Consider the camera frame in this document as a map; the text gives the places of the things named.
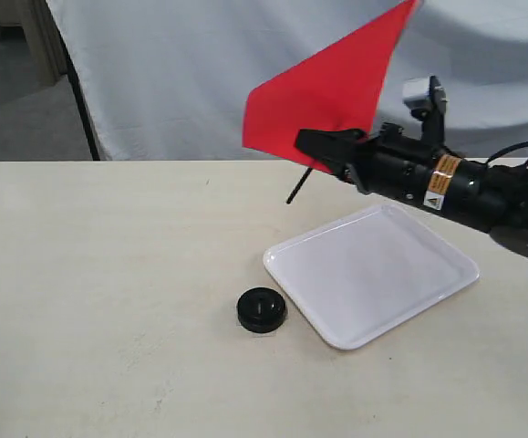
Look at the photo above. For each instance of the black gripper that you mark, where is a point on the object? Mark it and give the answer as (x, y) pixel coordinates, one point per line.
(420, 173)

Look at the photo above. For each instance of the red flag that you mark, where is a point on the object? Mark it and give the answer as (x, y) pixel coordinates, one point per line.
(336, 89)

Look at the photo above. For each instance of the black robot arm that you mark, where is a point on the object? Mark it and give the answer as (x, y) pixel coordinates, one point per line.
(484, 196)

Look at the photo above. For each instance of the black round flag base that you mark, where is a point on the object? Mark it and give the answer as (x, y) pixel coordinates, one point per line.
(261, 310)

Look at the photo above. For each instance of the white rectangular plastic tray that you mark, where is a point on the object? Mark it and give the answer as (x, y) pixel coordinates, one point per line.
(361, 276)

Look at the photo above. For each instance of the white backdrop cloth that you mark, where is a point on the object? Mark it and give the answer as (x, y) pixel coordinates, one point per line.
(167, 80)

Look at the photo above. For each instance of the black backdrop stand pole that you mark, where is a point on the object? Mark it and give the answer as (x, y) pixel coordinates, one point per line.
(87, 126)

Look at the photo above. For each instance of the beige wooden furniture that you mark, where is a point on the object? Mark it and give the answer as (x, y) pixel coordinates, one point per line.
(41, 34)

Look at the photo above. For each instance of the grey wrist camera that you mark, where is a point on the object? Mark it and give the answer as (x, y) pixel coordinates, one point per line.
(427, 102)

